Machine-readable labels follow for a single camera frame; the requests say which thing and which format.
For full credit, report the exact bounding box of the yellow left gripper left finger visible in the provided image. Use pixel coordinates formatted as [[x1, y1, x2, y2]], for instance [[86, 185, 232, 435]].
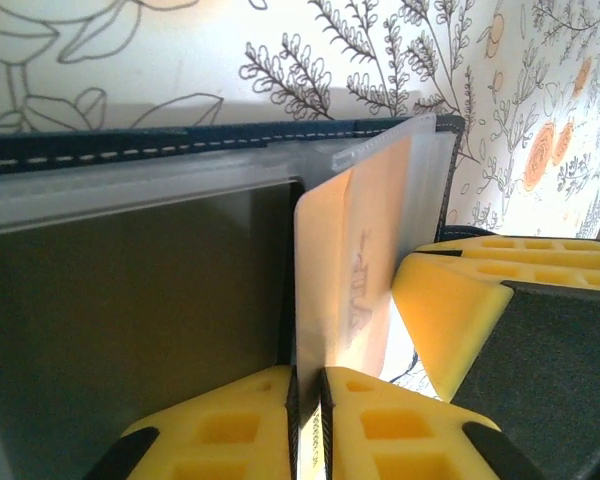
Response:
[[82, 364, 301, 480]]

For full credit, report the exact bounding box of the cream credit card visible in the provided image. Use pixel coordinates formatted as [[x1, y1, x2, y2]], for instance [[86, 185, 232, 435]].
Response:
[[293, 137, 414, 480]]

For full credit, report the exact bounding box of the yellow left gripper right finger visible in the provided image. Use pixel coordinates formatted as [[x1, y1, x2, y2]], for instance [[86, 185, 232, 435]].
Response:
[[319, 367, 546, 480]]

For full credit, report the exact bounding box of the dark blue card holder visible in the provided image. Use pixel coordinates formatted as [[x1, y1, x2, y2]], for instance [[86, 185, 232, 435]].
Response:
[[0, 112, 464, 480]]

